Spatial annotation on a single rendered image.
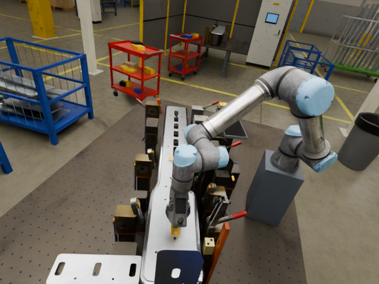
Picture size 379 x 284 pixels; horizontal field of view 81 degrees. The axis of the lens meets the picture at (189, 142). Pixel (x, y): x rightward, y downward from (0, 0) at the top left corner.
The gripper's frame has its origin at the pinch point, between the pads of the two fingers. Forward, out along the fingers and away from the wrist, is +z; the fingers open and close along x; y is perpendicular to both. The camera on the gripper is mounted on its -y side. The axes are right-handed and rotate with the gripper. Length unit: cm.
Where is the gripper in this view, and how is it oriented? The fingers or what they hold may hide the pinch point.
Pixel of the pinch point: (175, 223)
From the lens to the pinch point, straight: 94.3
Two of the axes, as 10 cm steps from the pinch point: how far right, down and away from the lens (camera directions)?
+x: -9.9, -0.8, -1.1
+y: -0.4, -5.7, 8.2
